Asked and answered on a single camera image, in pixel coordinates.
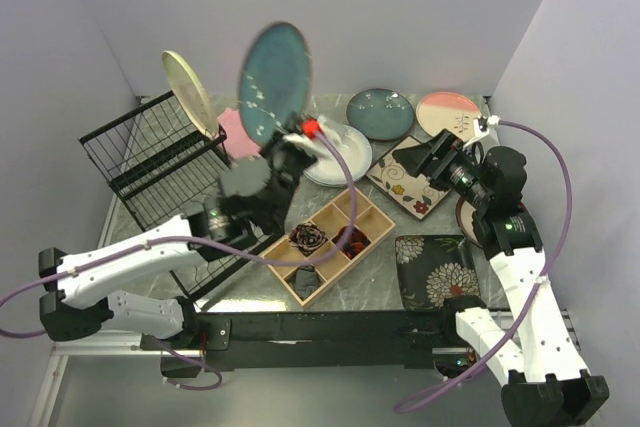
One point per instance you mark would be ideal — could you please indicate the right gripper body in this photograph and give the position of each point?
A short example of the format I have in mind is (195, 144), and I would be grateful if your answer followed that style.
(460, 175)

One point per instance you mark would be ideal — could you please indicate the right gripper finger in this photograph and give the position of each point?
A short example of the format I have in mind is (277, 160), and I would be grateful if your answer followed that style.
(444, 143)
(416, 160)

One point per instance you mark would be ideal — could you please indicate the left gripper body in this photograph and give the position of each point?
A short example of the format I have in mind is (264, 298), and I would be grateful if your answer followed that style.
(286, 160)

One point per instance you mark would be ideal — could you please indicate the pink and cream plate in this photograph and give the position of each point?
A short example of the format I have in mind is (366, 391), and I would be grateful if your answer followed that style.
(447, 110)

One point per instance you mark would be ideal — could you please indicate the square patterned glass plate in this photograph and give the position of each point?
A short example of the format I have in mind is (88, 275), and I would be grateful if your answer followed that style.
(414, 195)

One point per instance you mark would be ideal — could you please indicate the black ribbed plate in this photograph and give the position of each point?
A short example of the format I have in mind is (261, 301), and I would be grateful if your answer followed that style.
(467, 219)

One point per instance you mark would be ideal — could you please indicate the white round plate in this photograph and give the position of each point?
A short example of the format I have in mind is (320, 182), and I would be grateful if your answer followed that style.
(353, 147)

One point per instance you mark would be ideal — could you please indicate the brown rimmed dark plate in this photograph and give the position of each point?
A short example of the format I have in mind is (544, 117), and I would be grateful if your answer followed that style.
(274, 82)

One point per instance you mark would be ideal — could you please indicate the teal glazed plate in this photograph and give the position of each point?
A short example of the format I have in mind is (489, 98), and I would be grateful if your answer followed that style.
(381, 115)

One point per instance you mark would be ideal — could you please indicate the black square floral plate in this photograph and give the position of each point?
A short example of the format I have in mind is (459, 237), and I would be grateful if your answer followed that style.
(433, 268)

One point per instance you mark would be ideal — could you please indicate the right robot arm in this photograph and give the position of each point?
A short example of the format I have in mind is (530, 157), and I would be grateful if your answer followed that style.
(543, 378)

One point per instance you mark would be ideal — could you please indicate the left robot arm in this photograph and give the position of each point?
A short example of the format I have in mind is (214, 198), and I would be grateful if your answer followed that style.
(84, 292)

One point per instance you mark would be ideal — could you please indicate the pink folded cloth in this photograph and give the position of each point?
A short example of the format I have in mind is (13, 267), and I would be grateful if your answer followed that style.
(238, 143)

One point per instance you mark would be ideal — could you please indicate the floral rolled tie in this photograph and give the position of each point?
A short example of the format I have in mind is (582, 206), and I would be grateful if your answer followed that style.
(307, 238)

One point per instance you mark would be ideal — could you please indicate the orange and black rolled tie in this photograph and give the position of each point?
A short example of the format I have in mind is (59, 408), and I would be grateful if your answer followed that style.
(356, 244)

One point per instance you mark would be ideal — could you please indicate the pale green plate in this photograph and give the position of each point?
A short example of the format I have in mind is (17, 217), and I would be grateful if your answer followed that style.
(190, 93)

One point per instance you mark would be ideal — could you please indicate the grey rolled cloth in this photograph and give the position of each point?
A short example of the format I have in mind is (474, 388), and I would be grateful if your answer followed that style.
(305, 281)

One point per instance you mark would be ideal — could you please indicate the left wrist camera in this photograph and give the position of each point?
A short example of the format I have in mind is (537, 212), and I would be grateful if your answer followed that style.
(321, 137)

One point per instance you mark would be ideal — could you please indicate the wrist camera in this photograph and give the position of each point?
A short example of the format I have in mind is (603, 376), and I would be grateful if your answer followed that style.
(321, 137)
(484, 132)

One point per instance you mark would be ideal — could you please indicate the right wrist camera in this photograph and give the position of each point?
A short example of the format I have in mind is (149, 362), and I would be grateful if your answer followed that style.
(484, 132)

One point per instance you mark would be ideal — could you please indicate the black wire dish rack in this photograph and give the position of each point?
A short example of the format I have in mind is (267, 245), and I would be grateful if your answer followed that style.
(156, 162)

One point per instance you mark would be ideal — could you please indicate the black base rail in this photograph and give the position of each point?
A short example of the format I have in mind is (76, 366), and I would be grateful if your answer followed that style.
(252, 340)

